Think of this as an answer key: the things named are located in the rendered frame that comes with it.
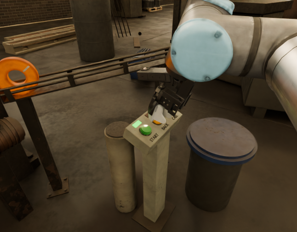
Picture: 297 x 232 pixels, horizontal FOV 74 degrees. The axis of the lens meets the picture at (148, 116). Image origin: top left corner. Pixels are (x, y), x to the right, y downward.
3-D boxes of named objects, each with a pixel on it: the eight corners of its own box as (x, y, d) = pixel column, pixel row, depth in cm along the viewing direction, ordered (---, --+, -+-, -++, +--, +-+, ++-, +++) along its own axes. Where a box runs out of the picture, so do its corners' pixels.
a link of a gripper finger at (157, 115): (158, 134, 61) (168, 114, 55) (143, 123, 62) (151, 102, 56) (163, 129, 63) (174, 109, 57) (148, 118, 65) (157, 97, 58)
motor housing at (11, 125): (2, 214, 105) (-55, 136, 76) (40, 185, 120) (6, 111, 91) (14, 229, 99) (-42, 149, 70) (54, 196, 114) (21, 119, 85)
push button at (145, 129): (136, 131, 68) (138, 128, 66) (143, 125, 70) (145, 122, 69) (145, 138, 67) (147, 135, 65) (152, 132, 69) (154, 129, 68)
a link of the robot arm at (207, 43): (260, 28, 25) (247, 5, 34) (168, 21, 27) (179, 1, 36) (238, 91, 31) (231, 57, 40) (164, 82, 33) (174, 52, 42)
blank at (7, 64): (22, 99, 88) (21, 102, 85) (-15, 75, 78) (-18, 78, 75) (47, 75, 87) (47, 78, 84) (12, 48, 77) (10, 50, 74)
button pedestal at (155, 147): (128, 223, 102) (118, 125, 68) (153, 189, 118) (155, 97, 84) (155, 241, 94) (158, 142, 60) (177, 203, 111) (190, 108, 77)
